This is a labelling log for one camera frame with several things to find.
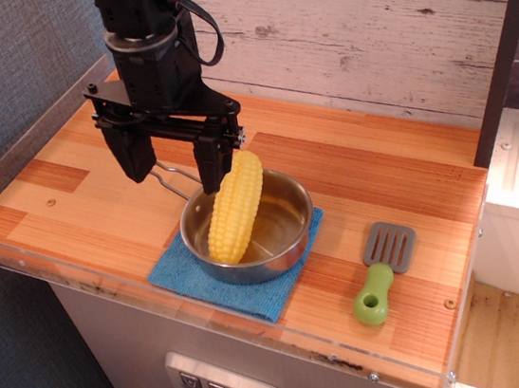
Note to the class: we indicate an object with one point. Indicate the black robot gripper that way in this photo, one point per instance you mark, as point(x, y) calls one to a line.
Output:
point(160, 93)

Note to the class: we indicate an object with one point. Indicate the green handled grey spatula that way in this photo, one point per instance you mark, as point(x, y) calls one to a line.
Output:
point(388, 251)

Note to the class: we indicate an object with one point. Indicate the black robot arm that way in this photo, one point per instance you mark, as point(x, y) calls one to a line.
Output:
point(140, 18)

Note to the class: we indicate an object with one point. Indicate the yellow toy corn cob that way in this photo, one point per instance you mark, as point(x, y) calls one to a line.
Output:
point(235, 208)

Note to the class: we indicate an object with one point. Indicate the small steel saucepan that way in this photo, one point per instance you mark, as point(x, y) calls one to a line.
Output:
point(278, 240)

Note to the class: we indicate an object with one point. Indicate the blue cloth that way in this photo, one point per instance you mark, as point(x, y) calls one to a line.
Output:
point(179, 271)

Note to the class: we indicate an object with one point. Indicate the clear acrylic table guard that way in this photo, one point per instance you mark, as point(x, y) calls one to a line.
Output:
point(413, 349)

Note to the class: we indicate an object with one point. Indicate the grey toy kitchen cabinet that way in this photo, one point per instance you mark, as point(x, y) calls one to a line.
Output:
point(140, 349)

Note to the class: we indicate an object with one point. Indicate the dark vertical post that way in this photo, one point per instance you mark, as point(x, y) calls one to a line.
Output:
point(499, 85)

